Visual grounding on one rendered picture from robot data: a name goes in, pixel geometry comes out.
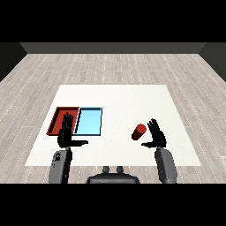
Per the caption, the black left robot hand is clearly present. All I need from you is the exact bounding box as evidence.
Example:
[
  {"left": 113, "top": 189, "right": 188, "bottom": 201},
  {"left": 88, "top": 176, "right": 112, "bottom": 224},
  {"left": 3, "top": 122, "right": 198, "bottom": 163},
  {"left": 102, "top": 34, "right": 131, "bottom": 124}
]
[{"left": 56, "top": 112, "right": 89, "bottom": 149}]

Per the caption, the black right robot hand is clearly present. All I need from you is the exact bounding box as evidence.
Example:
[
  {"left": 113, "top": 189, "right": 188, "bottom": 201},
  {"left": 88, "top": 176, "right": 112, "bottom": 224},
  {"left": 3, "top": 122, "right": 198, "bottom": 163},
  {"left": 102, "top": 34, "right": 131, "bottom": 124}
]
[{"left": 140, "top": 117, "right": 168, "bottom": 149}]

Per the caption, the red shallow open box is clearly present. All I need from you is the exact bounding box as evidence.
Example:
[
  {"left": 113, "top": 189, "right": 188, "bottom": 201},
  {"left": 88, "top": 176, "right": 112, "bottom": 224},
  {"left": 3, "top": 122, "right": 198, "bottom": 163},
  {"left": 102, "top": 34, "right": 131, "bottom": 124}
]
[{"left": 46, "top": 106, "right": 80, "bottom": 137}]

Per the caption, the red can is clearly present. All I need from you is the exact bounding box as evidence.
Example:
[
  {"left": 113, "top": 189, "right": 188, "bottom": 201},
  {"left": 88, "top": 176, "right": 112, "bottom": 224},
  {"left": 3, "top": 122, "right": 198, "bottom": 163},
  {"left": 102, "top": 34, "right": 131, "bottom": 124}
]
[{"left": 131, "top": 123, "right": 147, "bottom": 141}]

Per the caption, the light blue shallow open box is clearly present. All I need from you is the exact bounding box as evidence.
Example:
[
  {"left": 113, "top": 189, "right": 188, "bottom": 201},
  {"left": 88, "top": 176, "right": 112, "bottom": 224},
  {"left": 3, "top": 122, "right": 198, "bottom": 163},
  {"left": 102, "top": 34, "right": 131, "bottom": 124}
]
[{"left": 72, "top": 107, "right": 103, "bottom": 137}]

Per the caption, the dark grey robot body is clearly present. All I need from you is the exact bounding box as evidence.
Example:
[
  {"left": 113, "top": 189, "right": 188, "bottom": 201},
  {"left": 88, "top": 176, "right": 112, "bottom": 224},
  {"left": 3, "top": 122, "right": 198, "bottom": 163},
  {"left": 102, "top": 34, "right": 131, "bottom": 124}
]
[{"left": 86, "top": 166, "right": 141, "bottom": 185}]

